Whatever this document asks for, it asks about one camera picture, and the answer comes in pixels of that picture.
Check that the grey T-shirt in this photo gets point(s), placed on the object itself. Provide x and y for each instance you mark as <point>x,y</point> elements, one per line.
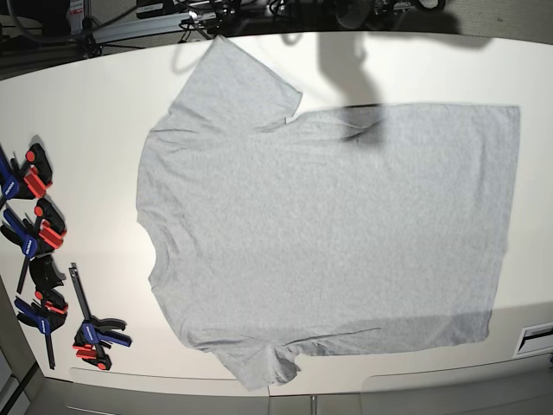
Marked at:
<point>373,229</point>

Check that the white label plate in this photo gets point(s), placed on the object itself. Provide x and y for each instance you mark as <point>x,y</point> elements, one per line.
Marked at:
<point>534,339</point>

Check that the top blue bar clamp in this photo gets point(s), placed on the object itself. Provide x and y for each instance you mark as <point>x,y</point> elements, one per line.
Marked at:
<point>27,181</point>

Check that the lone blue bar clamp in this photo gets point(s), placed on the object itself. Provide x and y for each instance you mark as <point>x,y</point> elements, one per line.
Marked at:
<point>95,335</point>

